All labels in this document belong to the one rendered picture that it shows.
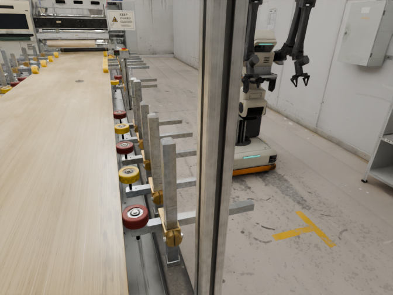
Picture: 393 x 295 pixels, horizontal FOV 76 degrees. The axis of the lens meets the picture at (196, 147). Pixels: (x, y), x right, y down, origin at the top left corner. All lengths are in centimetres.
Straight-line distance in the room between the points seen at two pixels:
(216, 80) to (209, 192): 15
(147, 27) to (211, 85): 1155
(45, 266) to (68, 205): 23
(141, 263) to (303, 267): 121
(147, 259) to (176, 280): 21
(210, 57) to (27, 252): 69
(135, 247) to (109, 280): 45
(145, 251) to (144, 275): 11
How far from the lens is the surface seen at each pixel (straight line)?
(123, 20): 537
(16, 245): 86
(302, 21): 225
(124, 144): 124
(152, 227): 86
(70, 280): 71
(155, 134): 91
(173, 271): 93
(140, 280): 102
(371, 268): 218
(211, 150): 31
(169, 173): 70
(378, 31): 325
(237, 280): 179
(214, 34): 28
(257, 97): 242
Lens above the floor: 144
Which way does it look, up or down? 26 degrees down
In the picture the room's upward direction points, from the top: 1 degrees clockwise
